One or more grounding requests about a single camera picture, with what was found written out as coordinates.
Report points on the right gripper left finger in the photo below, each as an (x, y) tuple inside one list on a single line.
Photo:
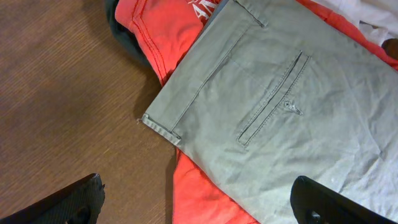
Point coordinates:
[(77, 203)]

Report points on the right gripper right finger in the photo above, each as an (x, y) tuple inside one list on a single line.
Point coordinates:
[(313, 203)]

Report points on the grey khaki shorts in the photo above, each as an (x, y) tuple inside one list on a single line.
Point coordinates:
[(269, 92)]

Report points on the dark garment under pile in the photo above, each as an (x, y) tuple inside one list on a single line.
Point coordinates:
[(125, 37)]

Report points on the white garment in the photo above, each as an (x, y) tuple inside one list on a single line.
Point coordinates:
[(376, 19)]

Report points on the red shirt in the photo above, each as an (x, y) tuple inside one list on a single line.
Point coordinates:
[(166, 31)]

